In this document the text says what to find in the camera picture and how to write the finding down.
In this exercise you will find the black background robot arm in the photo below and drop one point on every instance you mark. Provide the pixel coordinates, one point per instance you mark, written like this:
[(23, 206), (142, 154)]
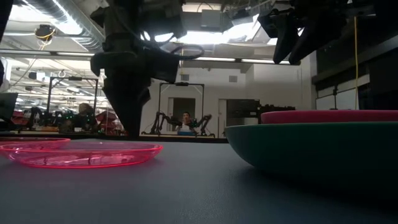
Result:
[(157, 121), (203, 121)]

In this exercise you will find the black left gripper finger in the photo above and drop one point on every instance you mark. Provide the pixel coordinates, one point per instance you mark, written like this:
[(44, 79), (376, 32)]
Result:
[(119, 96), (140, 93)]

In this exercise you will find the black equipment cabinet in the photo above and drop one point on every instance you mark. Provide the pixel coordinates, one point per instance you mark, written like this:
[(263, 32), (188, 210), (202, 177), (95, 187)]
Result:
[(273, 108)]

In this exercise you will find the white wall board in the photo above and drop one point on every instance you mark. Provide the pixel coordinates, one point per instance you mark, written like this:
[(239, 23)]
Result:
[(345, 99)]

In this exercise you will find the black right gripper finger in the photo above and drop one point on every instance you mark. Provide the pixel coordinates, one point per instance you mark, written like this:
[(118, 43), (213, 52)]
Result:
[(283, 40), (311, 40)]

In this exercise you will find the black table frame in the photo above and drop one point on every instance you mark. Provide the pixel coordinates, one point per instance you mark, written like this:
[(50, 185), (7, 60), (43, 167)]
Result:
[(186, 139)]

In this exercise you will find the clear pink plastic plate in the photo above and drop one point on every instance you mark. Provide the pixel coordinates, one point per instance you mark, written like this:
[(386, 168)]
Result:
[(87, 155), (31, 141)]

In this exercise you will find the silver ribbed air duct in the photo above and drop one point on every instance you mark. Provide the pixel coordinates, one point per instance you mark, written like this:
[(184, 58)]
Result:
[(81, 34)]

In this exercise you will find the black gantry frame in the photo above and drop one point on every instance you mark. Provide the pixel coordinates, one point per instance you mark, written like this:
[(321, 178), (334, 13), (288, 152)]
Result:
[(182, 83), (48, 99)]

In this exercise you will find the black tripod stand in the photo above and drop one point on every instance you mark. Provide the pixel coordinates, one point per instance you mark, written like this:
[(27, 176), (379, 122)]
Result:
[(335, 96)]

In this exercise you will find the large green plastic plate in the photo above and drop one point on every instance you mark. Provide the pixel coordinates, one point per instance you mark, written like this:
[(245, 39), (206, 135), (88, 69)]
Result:
[(311, 146)]

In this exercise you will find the grey ceiling box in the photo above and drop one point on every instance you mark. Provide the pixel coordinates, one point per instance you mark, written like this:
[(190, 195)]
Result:
[(213, 19)]

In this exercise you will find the opaque pink plastic plate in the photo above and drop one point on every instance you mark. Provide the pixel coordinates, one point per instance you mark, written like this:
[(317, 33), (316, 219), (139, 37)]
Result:
[(326, 116)]

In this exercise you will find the person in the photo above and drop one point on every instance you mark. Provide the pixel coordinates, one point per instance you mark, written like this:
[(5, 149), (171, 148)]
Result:
[(186, 118), (84, 109)]

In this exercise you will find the dark computer monitor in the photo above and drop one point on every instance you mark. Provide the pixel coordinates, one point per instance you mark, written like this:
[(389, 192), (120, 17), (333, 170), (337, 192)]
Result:
[(7, 105)]

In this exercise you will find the red background object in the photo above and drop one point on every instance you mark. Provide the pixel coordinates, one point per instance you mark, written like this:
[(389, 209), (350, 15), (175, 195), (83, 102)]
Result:
[(102, 119)]

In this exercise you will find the long ceiling light strip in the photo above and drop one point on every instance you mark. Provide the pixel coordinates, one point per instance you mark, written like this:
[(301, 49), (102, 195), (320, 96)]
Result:
[(217, 59)]

